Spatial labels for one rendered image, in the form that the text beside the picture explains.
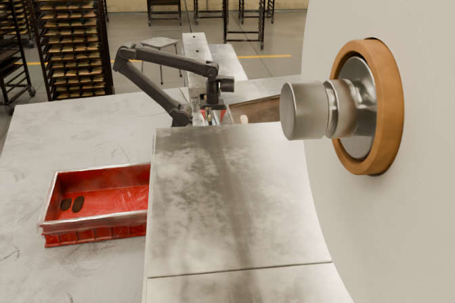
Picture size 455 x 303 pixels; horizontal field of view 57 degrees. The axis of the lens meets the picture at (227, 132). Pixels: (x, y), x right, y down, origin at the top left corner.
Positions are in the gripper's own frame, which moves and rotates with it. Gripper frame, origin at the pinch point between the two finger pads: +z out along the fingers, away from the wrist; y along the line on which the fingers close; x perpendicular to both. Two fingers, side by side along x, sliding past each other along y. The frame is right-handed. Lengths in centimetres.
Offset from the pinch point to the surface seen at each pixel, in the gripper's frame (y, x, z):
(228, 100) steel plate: 14, 49, 11
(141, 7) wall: -74, 701, 78
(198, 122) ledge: -6.3, 12.3, 6.9
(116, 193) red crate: -42, -38, 11
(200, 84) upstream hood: -2, 51, 1
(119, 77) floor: -84, 328, 93
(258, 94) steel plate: 33, 56, 11
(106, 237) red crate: -42, -65, 10
